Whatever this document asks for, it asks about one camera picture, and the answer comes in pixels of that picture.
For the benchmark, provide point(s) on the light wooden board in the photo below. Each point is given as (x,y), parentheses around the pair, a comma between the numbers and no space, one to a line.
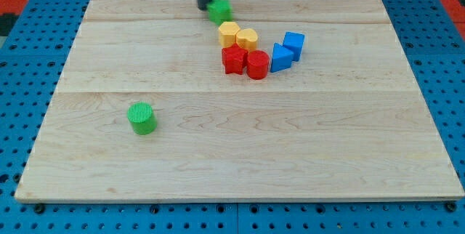
(346,123)

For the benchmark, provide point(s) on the blue cube block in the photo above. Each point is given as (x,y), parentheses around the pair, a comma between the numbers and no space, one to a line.
(294,42)

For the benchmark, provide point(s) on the red cylinder block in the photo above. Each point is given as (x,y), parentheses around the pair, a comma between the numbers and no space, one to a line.
(257,64)

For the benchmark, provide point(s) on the yellow heart block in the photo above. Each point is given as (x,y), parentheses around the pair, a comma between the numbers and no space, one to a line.
(247,39)

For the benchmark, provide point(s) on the yellow hexagon block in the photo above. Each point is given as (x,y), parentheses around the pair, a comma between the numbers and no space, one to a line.
(227,33)

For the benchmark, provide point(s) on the blue triangle block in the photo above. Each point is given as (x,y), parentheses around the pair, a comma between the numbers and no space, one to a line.
(282,58)

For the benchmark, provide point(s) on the green star block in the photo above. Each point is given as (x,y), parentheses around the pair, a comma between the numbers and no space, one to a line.
(220,11)

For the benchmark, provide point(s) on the red star block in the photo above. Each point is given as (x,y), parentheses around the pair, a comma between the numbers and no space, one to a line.
(234,59)

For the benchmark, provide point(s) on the green cylinder block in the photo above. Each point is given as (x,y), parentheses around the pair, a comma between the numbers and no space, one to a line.
(142,118)

